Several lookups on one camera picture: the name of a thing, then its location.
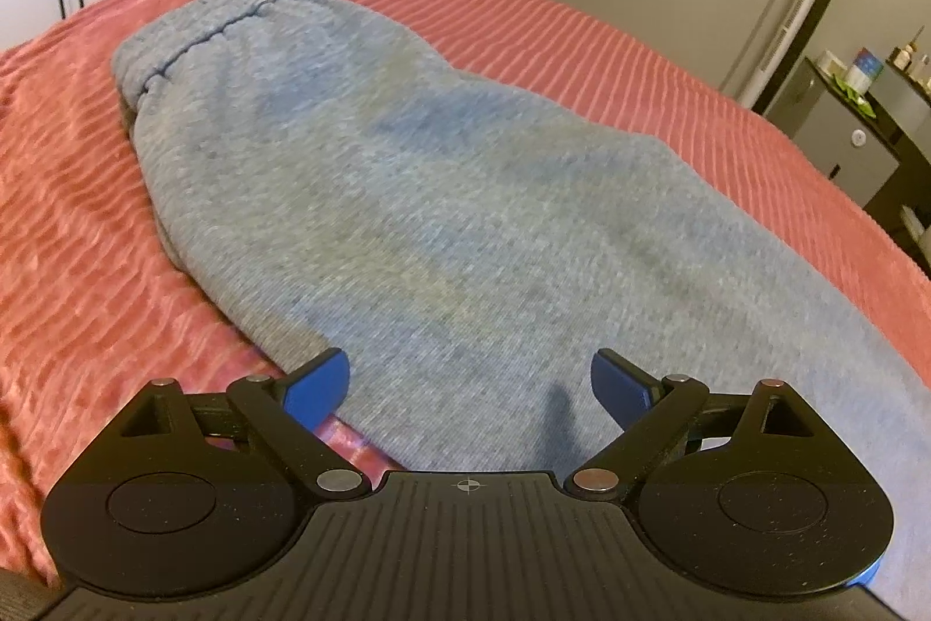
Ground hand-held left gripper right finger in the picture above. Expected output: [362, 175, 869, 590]
[568, 347, 811, 499]

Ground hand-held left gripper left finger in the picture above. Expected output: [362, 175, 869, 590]
[120, 347, 369, 499]

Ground grey pants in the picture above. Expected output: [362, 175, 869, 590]
[109, 0, 931, 585]

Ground pink ribbed blanket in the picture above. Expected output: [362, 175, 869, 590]
[0, 0, 931, 582]

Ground grey cabinet with round knob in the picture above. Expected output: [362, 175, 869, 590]
[752, 57, 904, 209]

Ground green cloth item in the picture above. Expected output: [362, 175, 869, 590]
[835, 78, 878, 118]

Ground white tower fan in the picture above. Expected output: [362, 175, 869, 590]
[716, 0, 852, 111]

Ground blue box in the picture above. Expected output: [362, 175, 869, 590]
[844, 46, 886, 93]

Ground small bottles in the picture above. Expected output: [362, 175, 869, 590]
[889, 41, 931, 87]

